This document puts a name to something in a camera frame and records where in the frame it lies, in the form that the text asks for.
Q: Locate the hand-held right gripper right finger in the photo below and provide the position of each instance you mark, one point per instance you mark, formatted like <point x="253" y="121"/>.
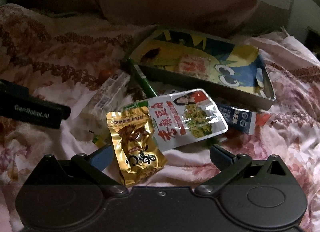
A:
<point x="221" y="158"/>

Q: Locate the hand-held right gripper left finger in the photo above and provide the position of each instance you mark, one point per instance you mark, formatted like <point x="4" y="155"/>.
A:
<point x="101" y="160"/>

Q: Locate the gold snack packet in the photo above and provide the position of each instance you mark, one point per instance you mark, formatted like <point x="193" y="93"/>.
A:
<point x="135" y="147"/>

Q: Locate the dark blue stick packet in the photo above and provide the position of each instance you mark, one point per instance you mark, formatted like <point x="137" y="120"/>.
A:
<point x="235" y="119"/>

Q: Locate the white green snack packet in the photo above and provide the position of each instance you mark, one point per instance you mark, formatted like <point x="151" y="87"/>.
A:
<point x="185" y="119"/>

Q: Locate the clear snack packet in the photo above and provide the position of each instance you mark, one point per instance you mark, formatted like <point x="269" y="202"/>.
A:
<point x="107" y="94"/>

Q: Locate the small orange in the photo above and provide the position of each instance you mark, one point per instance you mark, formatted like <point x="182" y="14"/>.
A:
<point x="105" y="74"/>

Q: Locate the green stick packet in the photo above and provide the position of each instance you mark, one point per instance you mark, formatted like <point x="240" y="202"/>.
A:
<point x="143" y="79"/>

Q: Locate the orange print rice cracker packet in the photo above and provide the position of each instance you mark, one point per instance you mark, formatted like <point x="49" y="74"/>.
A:
<point x="196" y="65"/>

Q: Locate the cartoon print tray box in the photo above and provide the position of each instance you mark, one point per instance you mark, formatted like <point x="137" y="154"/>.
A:
<point x="200" y="54"/>

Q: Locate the small red packet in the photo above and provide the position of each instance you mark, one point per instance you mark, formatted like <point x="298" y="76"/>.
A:
<point x="264" y="120"/>

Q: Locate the floral blanket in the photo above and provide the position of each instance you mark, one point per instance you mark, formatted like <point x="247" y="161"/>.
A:
<point x="50" y="47"/>

